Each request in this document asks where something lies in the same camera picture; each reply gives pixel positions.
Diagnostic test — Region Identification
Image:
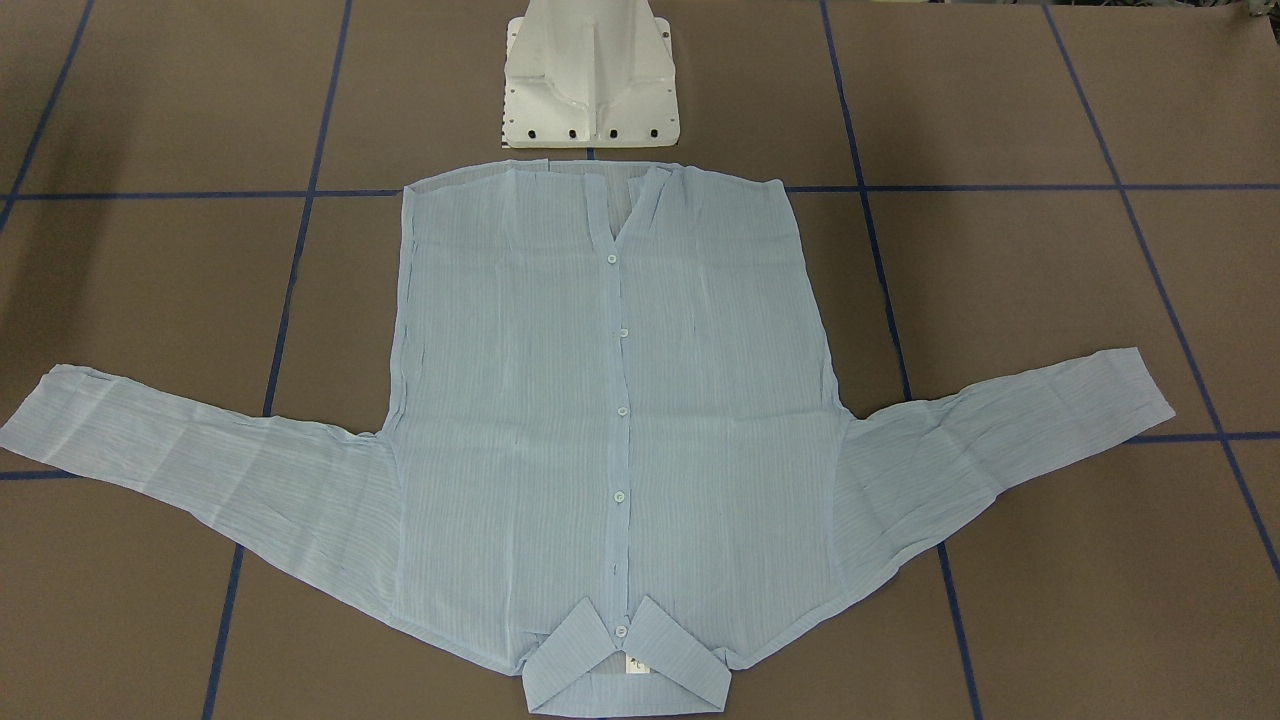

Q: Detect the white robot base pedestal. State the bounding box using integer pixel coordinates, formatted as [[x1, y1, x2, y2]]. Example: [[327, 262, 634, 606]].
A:
[[500, 1, 681, 149]]

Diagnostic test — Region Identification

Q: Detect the light blue button shirt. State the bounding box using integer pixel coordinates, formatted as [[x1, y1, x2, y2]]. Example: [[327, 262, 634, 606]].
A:
[[3, 160, 1174, 717]]

